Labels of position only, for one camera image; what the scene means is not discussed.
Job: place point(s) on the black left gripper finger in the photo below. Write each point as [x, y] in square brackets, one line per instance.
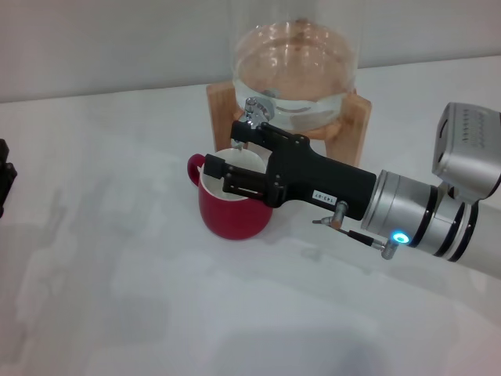
[6, 180]

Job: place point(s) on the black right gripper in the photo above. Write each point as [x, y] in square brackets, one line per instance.
[321, 180]

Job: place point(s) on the chrome faucet tap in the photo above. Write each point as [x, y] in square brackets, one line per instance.
[256, 111]

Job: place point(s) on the red ceramic cup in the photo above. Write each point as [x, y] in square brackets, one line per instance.
[235, 219]

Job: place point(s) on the wooden dispenser stand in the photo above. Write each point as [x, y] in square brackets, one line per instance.
[221, 121]

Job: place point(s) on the glass water dispenser jar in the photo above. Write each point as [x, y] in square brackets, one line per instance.
[297, 58]

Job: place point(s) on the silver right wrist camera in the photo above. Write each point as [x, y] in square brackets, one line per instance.
[469, 156]

